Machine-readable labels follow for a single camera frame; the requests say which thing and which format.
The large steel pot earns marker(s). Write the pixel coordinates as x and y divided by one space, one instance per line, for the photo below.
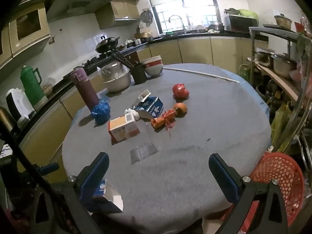
282 65

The green thermos jug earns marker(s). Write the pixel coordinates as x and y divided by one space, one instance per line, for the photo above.
30 85

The long white stick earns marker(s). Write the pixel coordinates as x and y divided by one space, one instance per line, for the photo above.
202 73

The purple thermos bottle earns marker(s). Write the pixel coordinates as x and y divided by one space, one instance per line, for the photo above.
85 90

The open white blue box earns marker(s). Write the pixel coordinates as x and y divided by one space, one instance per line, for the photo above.
109 199

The dark countertop oven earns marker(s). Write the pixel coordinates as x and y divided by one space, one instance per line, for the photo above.
241 23

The yellow wall cabinets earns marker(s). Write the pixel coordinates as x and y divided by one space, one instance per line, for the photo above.
26 26

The green cloth bundle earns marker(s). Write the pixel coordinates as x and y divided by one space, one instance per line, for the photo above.
248 13

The chrome sink faucet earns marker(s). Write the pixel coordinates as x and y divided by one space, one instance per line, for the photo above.
181 22

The orange fruit piece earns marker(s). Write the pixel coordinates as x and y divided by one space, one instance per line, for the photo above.
180 108

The white electric kettle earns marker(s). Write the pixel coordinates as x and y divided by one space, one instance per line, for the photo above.
17 104

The white tissue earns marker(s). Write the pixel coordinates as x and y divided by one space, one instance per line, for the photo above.
130 115

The hanging metal strainer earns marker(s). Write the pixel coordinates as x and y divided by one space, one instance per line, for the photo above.
146 17

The blue plastic bag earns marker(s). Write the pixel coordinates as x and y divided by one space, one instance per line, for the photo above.
101 112

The metal storage rack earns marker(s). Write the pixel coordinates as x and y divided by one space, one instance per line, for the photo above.
292 87

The steel pots by sink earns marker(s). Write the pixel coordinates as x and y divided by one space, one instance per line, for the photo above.
215 26

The yellow green plastic bag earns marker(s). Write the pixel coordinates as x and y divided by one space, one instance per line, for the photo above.
280 124

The clear plastic container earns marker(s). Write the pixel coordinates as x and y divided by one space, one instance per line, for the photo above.
142 151

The steel pot with plastic bag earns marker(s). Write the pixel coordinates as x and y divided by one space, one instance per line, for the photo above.
114 72

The dark utensil holder cup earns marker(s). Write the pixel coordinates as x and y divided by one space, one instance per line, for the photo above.
139 74

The blue white carton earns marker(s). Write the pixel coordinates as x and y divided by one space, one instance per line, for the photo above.
151 107

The orange crumpled wrapper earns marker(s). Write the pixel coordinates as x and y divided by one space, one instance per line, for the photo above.
160 121

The kitchen window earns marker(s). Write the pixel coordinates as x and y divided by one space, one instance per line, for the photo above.
195 12

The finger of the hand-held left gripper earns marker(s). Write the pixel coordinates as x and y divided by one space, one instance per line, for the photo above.
50 168
22 151

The lidded pot on rack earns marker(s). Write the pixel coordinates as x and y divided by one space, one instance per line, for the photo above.
283 20

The red rimmed white bowl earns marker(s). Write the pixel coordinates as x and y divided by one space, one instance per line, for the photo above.
152 61

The red plastic basket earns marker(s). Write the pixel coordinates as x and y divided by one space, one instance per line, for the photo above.
280 173

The black wok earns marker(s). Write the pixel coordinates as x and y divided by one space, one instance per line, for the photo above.
107 44

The plain white bowl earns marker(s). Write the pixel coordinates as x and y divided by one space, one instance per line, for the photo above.
154 70

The bronze pot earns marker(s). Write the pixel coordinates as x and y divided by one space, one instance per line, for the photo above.
146 36

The yellow base cabinets by sink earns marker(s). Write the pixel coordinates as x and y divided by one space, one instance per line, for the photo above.
195 48

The red plastic bag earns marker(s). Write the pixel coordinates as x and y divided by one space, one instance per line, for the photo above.
180 91

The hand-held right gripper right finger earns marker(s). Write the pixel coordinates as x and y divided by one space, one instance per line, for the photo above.
223 178

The white bowl with lid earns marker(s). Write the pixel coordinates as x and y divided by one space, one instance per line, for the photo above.
117 84

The gas stove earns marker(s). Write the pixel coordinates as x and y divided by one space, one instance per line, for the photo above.
90 63

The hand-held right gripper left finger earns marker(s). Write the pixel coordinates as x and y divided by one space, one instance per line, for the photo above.
96 173

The range hood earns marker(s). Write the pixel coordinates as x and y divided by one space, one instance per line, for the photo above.
85 4

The small steel pot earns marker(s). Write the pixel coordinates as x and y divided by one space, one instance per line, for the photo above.
264 58

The orange white carton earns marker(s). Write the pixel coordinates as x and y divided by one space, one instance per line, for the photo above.
120 129

